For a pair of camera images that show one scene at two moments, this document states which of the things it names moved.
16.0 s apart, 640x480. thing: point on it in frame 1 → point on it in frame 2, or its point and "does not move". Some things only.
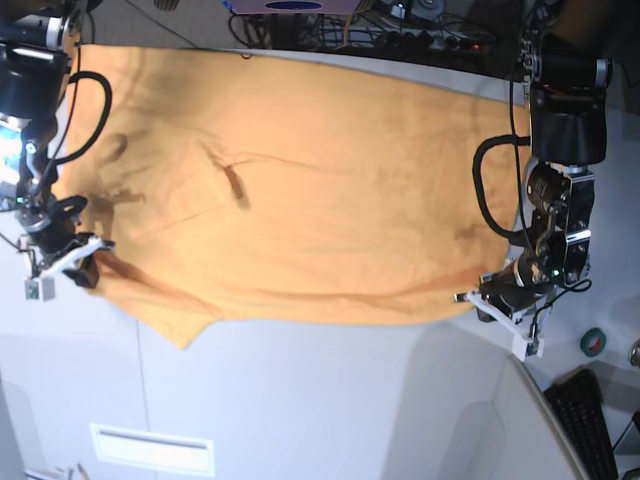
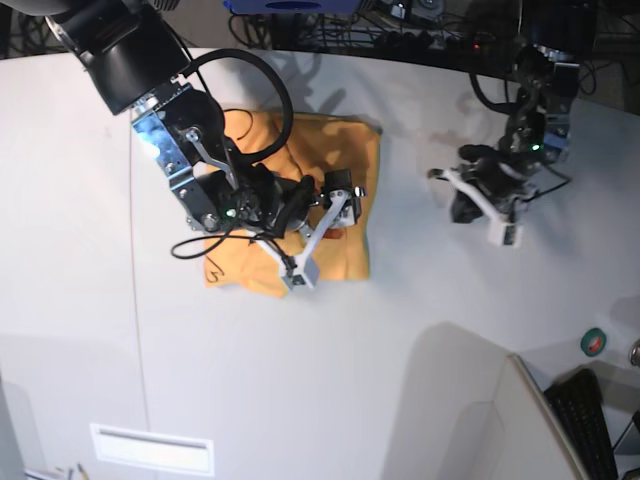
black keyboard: [578, 404] does not move
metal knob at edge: [634, 354] does not move
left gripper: [49, 222] → [273, 205]
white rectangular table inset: [153, 449] does not move
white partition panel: [468, 411] does not move
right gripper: [513, 285] → [501, 177]
